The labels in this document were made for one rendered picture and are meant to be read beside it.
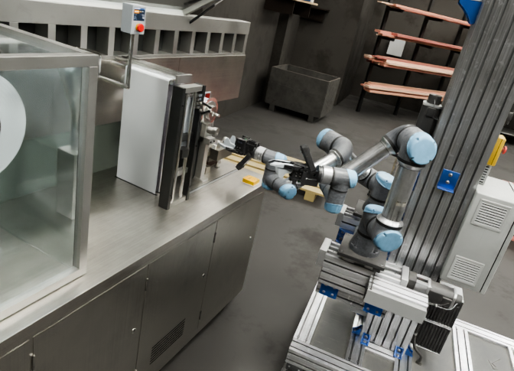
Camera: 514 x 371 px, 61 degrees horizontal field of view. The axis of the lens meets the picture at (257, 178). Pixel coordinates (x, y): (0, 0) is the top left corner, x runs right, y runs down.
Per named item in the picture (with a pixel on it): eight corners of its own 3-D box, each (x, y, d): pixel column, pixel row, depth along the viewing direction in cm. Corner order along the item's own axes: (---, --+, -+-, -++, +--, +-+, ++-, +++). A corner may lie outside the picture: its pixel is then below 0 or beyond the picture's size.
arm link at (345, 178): (354, 193, 178) (360, 174, 175) (329, 190, 176) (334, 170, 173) (349, 185, 185) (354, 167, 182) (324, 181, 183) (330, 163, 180)
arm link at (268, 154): (279, 173, 211) (283, 157, 208) (259, 166, 215) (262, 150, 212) (285, 169, 218) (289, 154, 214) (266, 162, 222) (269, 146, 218)
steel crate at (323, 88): (276, 102, 863) (285, 63, 835) (330, 116, 835) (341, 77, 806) (261, 109, 783) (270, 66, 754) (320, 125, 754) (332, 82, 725)
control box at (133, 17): (134, 35, 154) (136, 5, 150) (120, 30, 156) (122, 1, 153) (147, 35, 160) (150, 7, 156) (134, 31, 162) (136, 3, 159)
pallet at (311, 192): (338, 180, 523) (340, 172, 519) (321, 207, 444) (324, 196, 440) (241, 149, 557) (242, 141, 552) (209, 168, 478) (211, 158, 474)
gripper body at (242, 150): (242, 135, 224) (262, 141, 219) (239, 150, 227) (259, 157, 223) (234, 137, 217) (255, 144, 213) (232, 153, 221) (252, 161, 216)
